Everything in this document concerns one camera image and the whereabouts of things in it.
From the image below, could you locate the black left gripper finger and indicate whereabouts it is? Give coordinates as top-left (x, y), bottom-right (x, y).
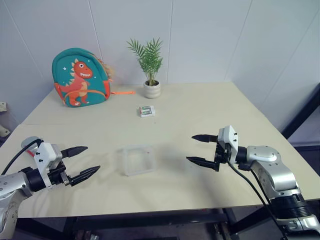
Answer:
top-left (69, 165), bottom-right (102, 187)
top-left (61, 146), bottom-right (89, 159)

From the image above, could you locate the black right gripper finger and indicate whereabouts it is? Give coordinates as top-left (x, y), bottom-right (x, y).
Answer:
top-left (185, 156), bottom-right (217, 172)
top-left (191, 134), bottom-right (219, 145)

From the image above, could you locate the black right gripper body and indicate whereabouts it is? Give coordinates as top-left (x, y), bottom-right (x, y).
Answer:
top-left (213, 141), bottom-right (232, 174)

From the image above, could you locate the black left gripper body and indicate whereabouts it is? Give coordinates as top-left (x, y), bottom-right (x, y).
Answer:
top-left (47, 161), bottom-right (73, 189)

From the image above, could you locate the clear plastic square container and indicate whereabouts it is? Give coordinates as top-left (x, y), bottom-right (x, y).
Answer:
top-left (117, 144), bottom-right (158, 178)

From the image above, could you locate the small white battery pack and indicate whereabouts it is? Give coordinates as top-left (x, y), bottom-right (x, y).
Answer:
top-left (137, 104), bottom-right (157, 119)

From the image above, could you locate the teal dinosaur backpack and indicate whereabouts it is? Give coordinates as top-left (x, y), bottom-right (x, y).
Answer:
top-left (51, 47), bottom-right (137, 109)

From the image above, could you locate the potted green palm plant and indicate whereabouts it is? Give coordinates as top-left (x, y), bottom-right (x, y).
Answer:
top-left (125, 37), bottom-right (165, 100)

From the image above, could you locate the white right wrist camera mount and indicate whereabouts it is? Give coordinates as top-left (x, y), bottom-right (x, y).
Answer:
top-left (217, 125), bottom-right (240, 166)

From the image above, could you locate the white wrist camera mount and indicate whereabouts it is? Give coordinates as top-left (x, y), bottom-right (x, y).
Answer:
top-left (217, 125), bottom-right (240, 166)
top-left (33, 142), bottom-right (64, 189)

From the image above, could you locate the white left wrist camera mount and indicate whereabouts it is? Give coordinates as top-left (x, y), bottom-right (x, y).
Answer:
top-left (33, 142), bottom-right (64, 189)

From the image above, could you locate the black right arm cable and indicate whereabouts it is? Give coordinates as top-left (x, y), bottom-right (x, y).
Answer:
top-left (226, 159), bottom-right (289, 240)

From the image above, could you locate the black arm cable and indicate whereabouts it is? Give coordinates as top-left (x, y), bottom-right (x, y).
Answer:
top-left (226, 159), bottom-right (289, 240)
top-left (0, 139), bottom-right (42, 176)

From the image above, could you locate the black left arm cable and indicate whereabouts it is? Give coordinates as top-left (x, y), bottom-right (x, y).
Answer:
top-left (0, 139), bottom-right (42, 176)

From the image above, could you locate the black metal table frame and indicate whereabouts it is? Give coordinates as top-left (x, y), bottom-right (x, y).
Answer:
top-left (14, 206), bottom-right (278, 240)

